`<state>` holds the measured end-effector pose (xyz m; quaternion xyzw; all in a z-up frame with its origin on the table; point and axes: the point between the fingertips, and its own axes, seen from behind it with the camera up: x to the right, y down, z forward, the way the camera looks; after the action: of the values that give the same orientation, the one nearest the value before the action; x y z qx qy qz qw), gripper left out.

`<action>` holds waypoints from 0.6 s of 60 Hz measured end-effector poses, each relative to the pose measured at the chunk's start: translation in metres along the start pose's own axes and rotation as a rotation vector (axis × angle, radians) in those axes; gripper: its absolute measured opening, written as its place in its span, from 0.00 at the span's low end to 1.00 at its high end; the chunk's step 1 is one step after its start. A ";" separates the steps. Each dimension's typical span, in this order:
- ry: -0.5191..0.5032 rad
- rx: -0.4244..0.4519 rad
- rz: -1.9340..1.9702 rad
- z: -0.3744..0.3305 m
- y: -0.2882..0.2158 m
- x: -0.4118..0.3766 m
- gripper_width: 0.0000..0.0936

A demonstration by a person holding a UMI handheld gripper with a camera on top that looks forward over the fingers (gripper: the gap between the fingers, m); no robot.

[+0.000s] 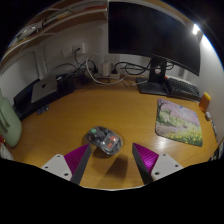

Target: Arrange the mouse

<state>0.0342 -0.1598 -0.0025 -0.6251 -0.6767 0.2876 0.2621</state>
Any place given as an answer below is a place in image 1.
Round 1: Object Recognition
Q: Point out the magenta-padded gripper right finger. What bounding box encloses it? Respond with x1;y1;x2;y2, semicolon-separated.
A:
131;142;184;185

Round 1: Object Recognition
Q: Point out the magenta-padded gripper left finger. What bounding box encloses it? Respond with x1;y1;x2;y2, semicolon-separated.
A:
41;143;92;186

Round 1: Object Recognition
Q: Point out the transparent computer mouse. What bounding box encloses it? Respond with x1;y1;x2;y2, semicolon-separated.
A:
85;125;124;156

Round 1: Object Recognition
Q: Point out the cherry blossom print mouse pad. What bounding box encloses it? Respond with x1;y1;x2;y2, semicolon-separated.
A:
155;97;204;148

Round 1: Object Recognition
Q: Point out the pale green appliance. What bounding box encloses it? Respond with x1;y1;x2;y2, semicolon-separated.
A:
0;88;23;148

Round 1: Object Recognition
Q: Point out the orange bottle with yellow lid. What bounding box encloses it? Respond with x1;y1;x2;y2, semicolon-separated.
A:
199;91;212;113

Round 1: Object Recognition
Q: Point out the silver laptop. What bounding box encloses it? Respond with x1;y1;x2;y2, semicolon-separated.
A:
30;75;59;104

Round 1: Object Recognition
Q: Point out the black keyboard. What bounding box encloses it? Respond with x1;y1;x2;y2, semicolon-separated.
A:
165;75;203;102

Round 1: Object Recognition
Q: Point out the white power strip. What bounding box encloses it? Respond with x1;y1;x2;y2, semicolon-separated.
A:
93;71;122;81

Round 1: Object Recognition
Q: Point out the white charger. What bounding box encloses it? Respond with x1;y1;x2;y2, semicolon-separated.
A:
101;62;112;78

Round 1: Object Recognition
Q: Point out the black monitor with stand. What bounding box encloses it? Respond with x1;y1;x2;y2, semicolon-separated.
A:
107;0;202;97

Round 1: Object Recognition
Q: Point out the bright light bar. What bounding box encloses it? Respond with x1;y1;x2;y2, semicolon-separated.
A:
191;23;201;36

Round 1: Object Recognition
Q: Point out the wooden shelf unit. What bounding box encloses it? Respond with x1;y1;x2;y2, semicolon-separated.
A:
6;0;109;51

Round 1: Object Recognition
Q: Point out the white cable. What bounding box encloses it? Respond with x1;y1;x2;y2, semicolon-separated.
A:
85;59;134;86

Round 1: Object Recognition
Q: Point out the black cable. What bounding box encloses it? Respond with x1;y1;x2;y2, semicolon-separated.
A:
113;61;176;76

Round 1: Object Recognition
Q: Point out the white wall socket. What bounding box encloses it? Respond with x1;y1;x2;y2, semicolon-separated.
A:
71;42;87;55

